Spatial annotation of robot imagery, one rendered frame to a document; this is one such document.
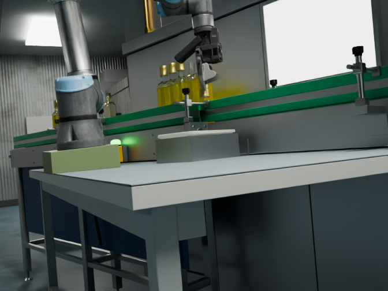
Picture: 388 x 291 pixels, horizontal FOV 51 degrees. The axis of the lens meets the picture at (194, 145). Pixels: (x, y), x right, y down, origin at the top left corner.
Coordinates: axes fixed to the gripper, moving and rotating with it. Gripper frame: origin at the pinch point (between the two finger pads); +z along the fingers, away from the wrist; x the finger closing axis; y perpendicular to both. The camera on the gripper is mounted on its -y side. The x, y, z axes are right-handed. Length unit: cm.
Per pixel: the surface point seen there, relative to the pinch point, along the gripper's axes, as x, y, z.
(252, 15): 20.7, 17.5, -28.2
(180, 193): -85, 15, 26
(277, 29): 15.4, 26.5, -19.7
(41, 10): 342, -291, -180
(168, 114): 11.7, -17.8, 6.9
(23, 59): 522, -462, -171
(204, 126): 8.5, -3.0, 13.1
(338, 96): -14.6, 42.9, 9.9
